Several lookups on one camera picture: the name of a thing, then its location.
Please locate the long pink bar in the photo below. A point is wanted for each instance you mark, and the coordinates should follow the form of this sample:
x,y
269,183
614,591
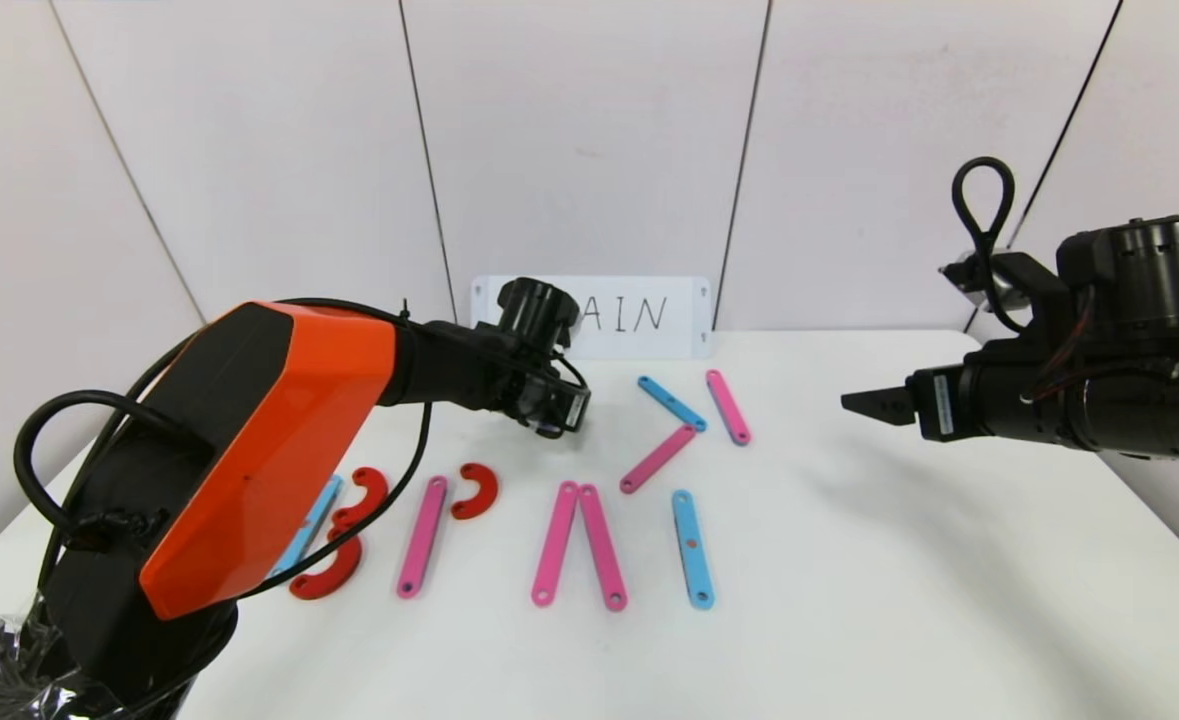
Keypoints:
x,y
556,543
422,537
602,546
658,459

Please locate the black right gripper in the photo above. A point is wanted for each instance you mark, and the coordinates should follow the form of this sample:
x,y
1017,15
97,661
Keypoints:
x,y
937,404

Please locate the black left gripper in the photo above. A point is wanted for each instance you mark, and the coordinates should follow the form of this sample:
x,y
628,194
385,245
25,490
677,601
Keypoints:
x,y
573,409

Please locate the white BRAIN sign card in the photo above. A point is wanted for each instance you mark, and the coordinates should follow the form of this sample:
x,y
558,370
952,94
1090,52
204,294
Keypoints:
x,y
684,320

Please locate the large red C-shaped piece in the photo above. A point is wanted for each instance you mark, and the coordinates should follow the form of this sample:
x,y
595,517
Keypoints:
x,y
334,582

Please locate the pink bar with purple underside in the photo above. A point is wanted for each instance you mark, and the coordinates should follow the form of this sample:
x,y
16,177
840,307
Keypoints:
x,y
727,407

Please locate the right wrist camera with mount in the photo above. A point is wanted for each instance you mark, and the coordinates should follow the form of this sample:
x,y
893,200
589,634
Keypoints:
x,y
1039,280

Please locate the small red C-shaped piece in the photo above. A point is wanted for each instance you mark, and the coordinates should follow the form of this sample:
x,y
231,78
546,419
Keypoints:
x,y
489,490

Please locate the long blue bar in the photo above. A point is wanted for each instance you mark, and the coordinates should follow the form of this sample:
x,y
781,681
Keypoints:
x,y
692,548

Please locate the short blue three-hole bar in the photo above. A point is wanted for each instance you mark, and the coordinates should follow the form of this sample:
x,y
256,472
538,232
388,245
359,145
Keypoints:
x,y
671,404

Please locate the orange and black left arm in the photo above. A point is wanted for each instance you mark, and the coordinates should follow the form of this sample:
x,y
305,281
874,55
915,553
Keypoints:
x,y
269,440

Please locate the light blue slanted-hole bar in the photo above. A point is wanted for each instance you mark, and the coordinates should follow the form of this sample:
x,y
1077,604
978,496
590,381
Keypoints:
x,y
321,505

